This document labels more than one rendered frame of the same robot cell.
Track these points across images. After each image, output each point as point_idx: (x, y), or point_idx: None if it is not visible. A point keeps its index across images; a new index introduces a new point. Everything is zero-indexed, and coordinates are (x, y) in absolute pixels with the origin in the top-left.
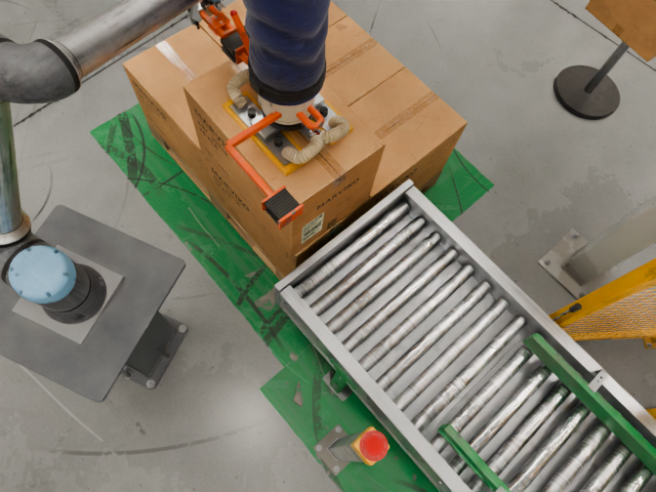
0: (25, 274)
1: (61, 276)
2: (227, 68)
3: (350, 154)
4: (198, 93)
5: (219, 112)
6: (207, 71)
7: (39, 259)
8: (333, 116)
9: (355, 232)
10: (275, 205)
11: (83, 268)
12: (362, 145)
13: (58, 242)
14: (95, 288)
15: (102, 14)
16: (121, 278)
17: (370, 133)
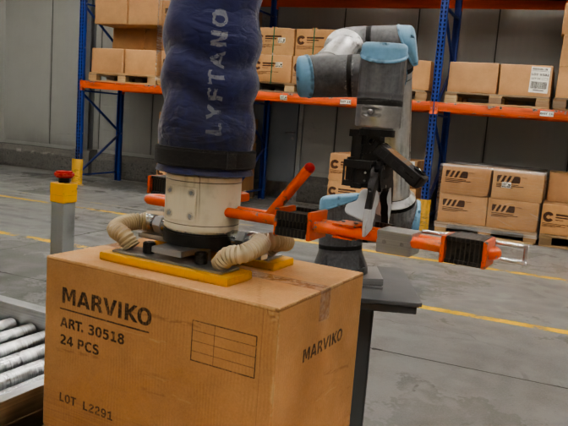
0: (346, 193)
1: (324, 196)
2: (319, 282)
3: (98, 250)
4: (335, 270)
5: (293, 262)
6: (346, 280)
7: (346, 194)
8: (133, 236)
9: None
10: None
11: (335, 250)
12: (82, 253)
13: (390, 291)
14: (319, 255)
15: (344, 40)
16: None
17: (71, 259)
